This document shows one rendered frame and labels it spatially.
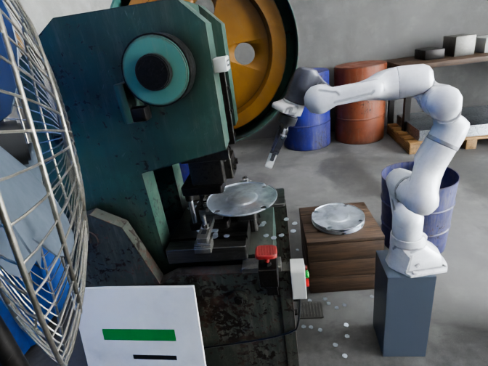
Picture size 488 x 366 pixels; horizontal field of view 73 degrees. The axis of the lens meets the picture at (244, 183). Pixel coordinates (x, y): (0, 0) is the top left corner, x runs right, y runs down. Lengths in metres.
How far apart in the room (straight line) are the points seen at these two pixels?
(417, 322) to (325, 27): 3.61
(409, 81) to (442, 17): 3.65
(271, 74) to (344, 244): 0.94
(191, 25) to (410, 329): 1.44
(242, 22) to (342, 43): 3.10
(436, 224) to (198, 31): 1.72
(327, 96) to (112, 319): 1.15
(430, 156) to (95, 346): 1.45
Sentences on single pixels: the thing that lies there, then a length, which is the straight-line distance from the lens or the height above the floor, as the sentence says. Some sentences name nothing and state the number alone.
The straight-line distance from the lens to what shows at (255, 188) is 1.42.
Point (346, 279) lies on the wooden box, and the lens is 1.99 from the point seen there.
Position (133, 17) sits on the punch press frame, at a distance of 1.07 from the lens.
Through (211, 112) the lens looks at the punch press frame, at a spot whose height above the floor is 1.18.
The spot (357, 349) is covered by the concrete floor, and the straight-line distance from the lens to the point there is 1.79.
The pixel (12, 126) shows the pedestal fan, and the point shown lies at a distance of 0.52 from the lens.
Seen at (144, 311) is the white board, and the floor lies 0.49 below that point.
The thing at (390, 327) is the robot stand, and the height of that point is 0.18.
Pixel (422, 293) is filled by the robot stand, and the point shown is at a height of 0.36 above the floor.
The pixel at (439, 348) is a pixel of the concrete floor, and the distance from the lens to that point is 1.87.
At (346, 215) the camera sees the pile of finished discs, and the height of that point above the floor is 0.38.
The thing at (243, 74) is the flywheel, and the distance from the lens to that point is 1.57.
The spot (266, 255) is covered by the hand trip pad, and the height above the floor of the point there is 0.76.
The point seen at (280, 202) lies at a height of 0.78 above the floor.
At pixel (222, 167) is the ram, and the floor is 0.95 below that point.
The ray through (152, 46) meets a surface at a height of 1.39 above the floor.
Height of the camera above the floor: 1.39
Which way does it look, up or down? 24 degrees down
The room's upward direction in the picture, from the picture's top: 8 degrees counter-clockwise
